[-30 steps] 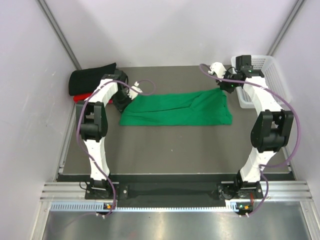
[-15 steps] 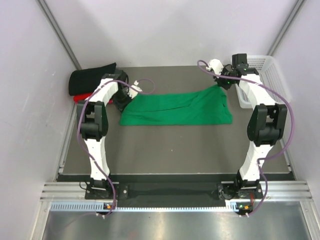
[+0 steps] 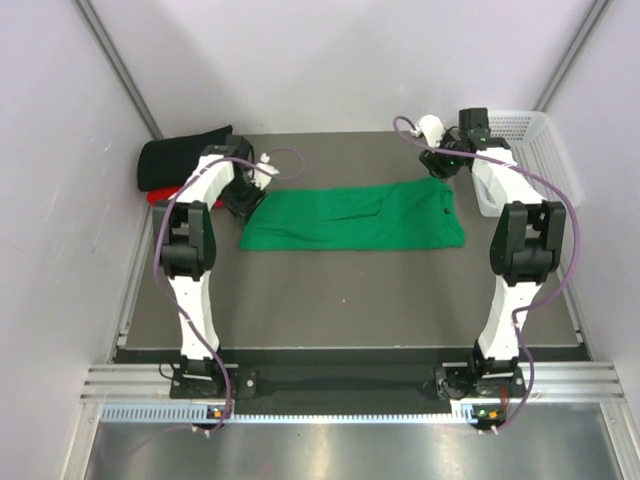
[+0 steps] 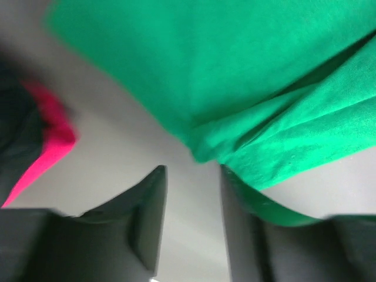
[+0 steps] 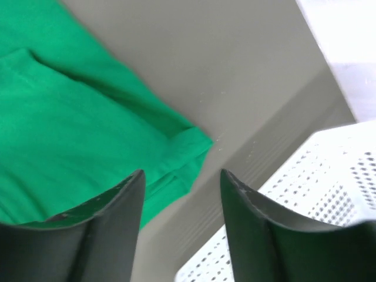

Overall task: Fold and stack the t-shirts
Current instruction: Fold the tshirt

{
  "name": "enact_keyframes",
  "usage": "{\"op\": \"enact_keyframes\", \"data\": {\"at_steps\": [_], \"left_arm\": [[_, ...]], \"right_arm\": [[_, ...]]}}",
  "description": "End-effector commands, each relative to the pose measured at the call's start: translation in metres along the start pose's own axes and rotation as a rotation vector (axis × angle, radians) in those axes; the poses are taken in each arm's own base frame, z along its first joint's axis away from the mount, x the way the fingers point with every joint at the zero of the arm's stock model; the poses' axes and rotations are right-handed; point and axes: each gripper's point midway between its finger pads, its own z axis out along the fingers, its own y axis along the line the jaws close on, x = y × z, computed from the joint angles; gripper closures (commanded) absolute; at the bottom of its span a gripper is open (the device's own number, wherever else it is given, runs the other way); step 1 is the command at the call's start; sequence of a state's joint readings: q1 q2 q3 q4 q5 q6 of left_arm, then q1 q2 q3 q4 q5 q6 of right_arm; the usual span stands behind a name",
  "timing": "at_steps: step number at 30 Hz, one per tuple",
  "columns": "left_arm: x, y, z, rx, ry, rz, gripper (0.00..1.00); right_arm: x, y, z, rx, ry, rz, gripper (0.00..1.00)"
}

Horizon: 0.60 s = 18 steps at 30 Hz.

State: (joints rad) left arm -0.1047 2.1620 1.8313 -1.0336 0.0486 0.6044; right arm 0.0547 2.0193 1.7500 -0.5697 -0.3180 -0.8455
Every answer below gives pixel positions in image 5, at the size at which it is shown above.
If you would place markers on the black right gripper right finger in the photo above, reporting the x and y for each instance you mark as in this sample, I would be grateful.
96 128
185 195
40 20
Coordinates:
269 242

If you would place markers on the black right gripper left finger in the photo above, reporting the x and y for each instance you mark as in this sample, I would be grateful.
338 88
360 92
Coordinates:
94 241

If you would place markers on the green t-shirt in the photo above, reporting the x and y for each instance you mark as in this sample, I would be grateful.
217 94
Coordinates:
75 121

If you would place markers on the white perforated plastic basket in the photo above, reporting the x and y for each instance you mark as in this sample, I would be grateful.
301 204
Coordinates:
330 178

